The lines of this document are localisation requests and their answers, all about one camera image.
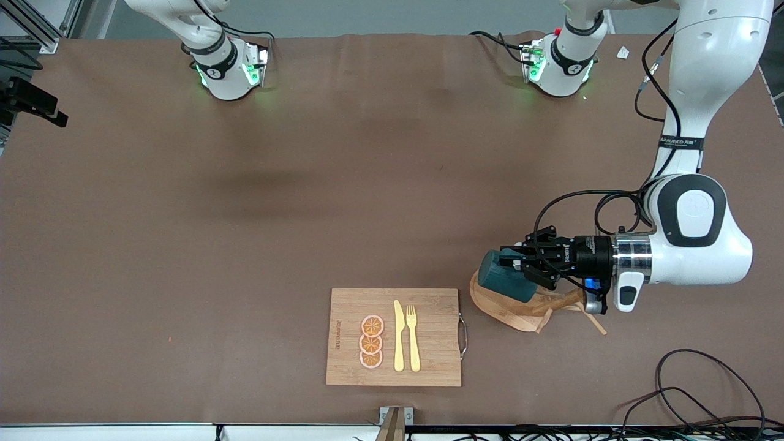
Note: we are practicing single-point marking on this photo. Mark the yellow plastic fork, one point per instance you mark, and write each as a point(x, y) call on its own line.
point(414, 349)

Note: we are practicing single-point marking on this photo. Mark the bamboo cutting board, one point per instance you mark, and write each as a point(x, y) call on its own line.
point(429, 355)

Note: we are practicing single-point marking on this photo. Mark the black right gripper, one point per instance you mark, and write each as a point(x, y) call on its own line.
point(34, 97)

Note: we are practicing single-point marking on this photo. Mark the white paper scrap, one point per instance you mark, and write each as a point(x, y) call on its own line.
point(623, 52)

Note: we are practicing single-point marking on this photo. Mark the wooden cup rack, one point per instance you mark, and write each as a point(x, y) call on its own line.
point(508, 312)

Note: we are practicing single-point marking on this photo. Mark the toy orange slice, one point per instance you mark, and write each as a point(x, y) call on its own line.
point(372, 325)

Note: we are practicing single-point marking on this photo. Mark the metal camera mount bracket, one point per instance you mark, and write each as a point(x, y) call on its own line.
point(395, 422)

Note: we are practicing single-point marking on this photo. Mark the yellow plastic knife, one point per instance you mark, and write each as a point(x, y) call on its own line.
point(399, 343)

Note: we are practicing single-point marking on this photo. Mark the brown table cover sheet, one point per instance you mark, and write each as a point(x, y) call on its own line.
point(184, 318)

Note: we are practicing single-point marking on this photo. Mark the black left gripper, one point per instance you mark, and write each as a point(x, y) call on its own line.
point(589, 254)

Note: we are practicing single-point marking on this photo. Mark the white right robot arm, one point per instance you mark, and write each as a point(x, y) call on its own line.
point(223, 73)

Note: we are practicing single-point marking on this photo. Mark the aluminium frame profile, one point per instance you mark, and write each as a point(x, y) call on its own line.
point(37, 27)

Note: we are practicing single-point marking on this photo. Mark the dark teal cup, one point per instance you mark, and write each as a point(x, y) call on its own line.
point(499, 278)

